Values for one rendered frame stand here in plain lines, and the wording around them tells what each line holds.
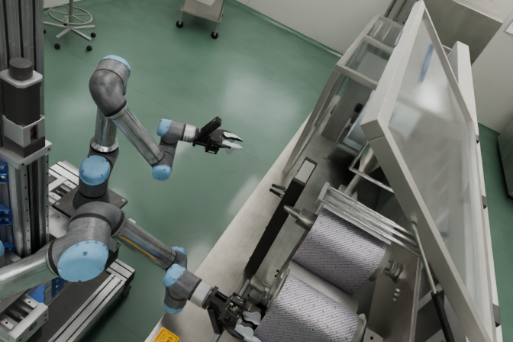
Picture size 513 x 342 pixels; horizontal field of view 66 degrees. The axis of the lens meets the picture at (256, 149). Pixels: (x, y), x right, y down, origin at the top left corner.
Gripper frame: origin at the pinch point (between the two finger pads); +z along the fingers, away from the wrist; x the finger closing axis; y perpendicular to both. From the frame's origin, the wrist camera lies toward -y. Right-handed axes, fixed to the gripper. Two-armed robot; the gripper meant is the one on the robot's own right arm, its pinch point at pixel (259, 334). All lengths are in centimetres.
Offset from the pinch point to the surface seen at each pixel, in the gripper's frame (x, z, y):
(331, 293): 17.3, 13.9, 14.4
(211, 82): 298, -157, -109
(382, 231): 31, 18, 36
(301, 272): 18.3, 2.3, 14.4
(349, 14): 556, -76, -44
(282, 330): -0.3, 4.8, 9.2
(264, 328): -0.3, 0.1, 5.0
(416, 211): -14, 7, 79
